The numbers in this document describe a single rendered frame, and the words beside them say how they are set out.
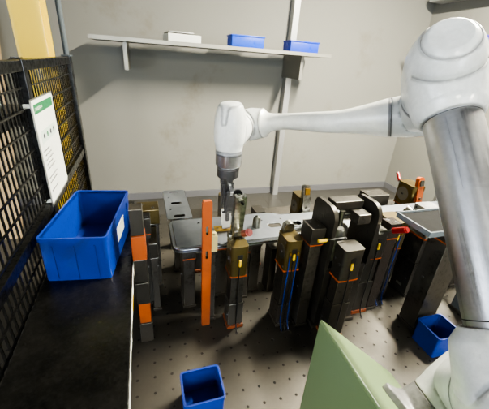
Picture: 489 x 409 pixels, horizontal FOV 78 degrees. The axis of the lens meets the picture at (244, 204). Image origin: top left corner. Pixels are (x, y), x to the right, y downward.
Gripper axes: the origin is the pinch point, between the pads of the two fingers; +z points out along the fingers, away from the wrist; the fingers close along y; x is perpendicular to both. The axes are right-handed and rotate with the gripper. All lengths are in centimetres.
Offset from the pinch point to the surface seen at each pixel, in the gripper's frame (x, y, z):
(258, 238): -10.0, -9.3, 4.5
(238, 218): 0.4, -16.3, -8.5
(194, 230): 11.5, 1.8, 4.9
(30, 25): 62, 43, -59
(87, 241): 41.9, -24.2, -10.1
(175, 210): 16.6, 19.0, 4.9
